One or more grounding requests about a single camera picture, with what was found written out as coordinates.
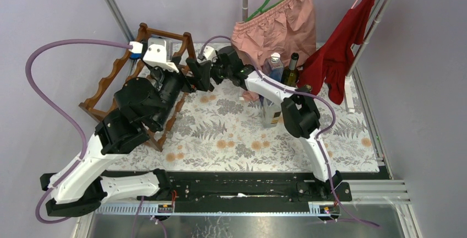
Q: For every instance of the clear labelled bottle black cap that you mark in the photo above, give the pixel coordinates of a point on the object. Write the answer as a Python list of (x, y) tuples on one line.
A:
[(271, 113)]

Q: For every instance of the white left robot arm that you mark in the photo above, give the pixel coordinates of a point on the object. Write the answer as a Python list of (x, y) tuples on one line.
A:
[(143, 108)]

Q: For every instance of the brown wooden wine rack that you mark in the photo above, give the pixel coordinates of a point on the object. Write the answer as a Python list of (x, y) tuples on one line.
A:
[(124, 69)]

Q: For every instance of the dark green wine bottle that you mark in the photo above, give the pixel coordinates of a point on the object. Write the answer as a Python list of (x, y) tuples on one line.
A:
[(290, 73)]

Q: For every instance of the blue and black cloth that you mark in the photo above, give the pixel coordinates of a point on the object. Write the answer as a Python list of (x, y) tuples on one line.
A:
[(135, 56)]

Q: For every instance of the blue glass bottle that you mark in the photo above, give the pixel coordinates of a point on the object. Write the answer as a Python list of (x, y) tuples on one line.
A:
[(273, 67)]

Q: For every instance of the silver metal clothes pole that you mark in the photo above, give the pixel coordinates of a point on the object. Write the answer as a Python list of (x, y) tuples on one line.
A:
[(376, 16)]

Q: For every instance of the floral patterned table mat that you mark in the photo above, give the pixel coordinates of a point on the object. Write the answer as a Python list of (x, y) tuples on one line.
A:
[(218, 131)]

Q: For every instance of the pink shorts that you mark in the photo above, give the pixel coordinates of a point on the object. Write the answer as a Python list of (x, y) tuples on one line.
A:
[(286, 28)]

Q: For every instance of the red shirt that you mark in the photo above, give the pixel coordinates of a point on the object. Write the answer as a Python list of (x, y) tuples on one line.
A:
[(330, 64)]

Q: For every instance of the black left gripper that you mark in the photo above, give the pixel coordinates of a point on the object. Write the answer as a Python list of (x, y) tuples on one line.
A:
[(188, 81)]

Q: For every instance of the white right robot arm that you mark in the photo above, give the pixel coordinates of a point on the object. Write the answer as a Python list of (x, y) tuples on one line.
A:
[(300, 112)]

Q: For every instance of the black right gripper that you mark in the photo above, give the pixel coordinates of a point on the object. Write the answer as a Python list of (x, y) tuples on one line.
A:
[(215, 62)]

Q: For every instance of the white clothes pole base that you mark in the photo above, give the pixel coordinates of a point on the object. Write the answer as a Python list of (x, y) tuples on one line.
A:
[(348, 99)]

